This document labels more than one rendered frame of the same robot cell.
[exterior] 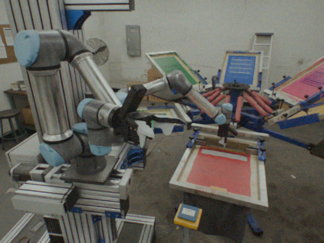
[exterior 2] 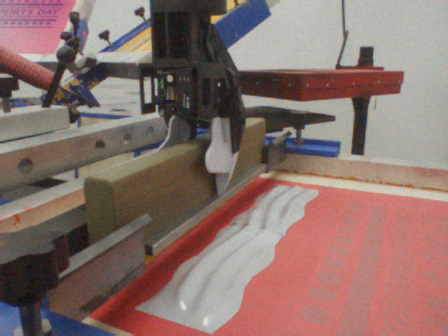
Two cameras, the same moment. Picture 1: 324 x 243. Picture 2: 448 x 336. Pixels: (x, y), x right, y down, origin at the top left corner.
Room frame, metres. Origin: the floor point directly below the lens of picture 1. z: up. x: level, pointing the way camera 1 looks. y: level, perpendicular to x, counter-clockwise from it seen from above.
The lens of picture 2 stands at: (1.54, -0.08, 1.15)
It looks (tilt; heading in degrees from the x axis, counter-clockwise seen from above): 15 degrees down; 275
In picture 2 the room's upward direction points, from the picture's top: straight up
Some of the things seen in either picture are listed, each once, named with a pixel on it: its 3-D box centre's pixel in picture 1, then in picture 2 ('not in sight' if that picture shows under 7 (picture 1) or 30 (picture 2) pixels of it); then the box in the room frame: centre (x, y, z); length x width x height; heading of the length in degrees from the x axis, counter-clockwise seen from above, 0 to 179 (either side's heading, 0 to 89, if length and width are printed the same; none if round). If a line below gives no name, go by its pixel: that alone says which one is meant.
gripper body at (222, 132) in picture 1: (223, 129); (190, 60); (1.61, -0.50, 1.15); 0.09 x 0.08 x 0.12; 70
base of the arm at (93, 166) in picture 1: (90, 157); not in sight; (0.95, 0.36, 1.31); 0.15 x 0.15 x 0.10
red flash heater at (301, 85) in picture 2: not in sight; (314, 81); (1.31, -1.73, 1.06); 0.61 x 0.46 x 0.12; 40
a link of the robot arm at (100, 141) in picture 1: (103, 136); not in sight; (0.70, 0.21, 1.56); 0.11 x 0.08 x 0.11; 145
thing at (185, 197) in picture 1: (213, 213); not in sight; (1.14, -0.36, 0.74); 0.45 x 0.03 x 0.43; 70
